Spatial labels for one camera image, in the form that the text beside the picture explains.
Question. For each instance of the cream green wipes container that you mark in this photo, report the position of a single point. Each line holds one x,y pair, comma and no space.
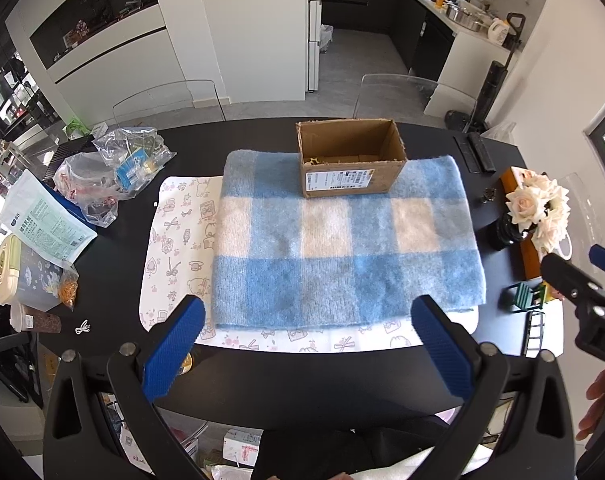
8,270

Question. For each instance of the white trash bag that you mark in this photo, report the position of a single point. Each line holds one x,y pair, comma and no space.
326,37

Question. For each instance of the cream rose bouquet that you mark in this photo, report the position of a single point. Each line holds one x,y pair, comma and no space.
537,205

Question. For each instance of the white printed mat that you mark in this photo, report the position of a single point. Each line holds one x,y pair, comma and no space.
182,240

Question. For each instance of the small bag of yellow pieces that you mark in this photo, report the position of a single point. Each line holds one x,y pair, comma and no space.
68,287

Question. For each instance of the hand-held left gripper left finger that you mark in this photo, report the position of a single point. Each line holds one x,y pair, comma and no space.
175,350

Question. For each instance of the white green printed packet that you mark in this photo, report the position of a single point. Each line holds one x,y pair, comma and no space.
37,215

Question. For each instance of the black vase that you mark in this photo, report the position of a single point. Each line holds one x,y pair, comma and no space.
502,232

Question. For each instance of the white refrigerator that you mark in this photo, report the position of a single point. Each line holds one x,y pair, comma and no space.
314,25

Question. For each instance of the brown paper cup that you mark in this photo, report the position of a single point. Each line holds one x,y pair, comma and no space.
35,319

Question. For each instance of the white wall cabinet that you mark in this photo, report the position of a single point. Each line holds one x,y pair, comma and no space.
107,35

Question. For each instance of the black kitchen cabinets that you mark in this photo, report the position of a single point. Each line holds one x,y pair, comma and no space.
382,10

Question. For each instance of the black mesh tray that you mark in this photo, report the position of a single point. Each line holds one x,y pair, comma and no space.
65,155

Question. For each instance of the black upright vacuum cleaner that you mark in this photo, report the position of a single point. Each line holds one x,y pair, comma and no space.
495,80

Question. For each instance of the clear plastic bag red contents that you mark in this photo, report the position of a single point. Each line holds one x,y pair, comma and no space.
85,185

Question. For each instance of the black miniature rack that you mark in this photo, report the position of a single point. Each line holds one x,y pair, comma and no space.
534,332

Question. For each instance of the brown cardboard box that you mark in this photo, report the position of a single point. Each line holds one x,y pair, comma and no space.
352,180

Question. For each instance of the green miniature chair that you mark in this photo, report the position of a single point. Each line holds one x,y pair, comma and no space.
525,296

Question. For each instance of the clear acrylic chair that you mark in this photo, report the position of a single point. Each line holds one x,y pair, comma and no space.
412,95
580,210

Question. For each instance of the blue white checked blanket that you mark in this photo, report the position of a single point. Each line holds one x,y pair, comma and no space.
332,260

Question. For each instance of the steel cooking pot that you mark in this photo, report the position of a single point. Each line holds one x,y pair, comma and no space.
466,19

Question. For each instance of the black remote control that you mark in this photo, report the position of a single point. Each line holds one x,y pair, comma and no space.
482,150
465,152

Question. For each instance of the clear plastic bag blue contents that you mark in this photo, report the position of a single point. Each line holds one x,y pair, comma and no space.
132,160

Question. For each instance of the black desktop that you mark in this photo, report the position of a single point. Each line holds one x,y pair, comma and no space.
292,375

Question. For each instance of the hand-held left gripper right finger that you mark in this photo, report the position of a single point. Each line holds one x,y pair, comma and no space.
442,350

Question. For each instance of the white carton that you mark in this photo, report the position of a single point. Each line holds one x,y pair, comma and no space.
241,447

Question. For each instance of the person's right hand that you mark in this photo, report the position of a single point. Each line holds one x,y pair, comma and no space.
601,390

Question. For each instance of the small yellow object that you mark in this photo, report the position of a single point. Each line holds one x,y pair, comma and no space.
315,161

